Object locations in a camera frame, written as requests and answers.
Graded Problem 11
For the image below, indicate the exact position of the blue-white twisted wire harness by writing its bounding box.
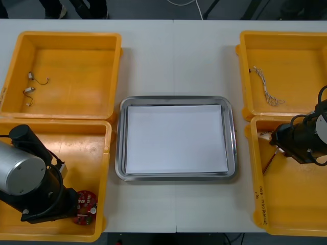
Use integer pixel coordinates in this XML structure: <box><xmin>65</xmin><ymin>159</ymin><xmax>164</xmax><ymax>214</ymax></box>
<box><xmin>248</xmin><ymin>66</ymin><xmax>287</xmax><ymax>108</ymax></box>

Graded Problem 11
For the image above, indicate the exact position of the white paper sheet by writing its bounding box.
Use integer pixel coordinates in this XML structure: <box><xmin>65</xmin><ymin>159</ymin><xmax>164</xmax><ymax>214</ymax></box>
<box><xmin>125</xmin><ymin>104</ymin><xmax>229</xmax><ymax>176</ymax></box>

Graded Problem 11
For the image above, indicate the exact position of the steel tray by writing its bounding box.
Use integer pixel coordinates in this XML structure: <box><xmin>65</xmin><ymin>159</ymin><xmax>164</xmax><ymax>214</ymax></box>
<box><xmin>114</xmin><ymin>95</ymin><xmax>240</xmax><ymax>182</ymax></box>

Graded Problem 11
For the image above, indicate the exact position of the round red circuit board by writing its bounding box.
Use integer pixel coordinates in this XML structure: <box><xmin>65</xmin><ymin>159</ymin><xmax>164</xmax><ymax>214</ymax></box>
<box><xmin>72</xmin><ymin>190</ymin><xmax>99</xmax><ymax>226</ymax></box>

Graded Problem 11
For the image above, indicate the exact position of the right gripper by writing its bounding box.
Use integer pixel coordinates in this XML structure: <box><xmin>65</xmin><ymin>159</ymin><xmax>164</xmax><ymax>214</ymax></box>
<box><xmin>270</xmin><ymin>124</ymin><xmax>315</xmax><ymax>165</ymax></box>

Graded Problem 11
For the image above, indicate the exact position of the red and green-yellow wire harness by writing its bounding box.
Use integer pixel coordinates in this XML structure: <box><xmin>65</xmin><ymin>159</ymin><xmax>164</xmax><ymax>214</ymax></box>
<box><xmin>260</xmin><ymin>131</ymin><xmax>285</xmax><ymax>176</ymax></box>

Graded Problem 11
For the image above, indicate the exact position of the white floor cable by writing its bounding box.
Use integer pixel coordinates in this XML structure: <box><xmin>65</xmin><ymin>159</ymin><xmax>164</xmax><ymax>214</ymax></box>
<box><xmin>167</xmin><ymin>0</ymin><xmax>205</xmax><ymax>20</ymax></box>

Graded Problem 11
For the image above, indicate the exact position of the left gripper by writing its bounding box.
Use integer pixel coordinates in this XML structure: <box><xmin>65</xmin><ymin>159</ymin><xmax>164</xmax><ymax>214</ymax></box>
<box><xmin>20</xmin><ymin>187</ymin><xmax>79</xmax><ymax>225</ymax></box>

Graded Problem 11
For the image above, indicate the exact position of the black stand leg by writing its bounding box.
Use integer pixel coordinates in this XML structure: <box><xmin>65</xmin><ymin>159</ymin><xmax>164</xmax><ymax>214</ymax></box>
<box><xmin>204</xmin><ymin>0</ymin><xmax>223</xmax><ymax>16</ymax></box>

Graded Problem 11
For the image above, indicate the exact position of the yellow-orange plastic bin with handwriting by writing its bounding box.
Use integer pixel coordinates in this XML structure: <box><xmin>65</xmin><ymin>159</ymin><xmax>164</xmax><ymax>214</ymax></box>
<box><xmin>244</xmin><ymin>116</ymin><xmax>327</xmax><ymax>237</ymax></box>

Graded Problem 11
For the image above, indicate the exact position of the person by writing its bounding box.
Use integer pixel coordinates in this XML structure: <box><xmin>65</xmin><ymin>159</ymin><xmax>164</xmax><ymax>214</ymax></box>
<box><xmin>43</xmin><ymin>0</ymin><xmax>108</xmax><ymax>20</ymax></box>

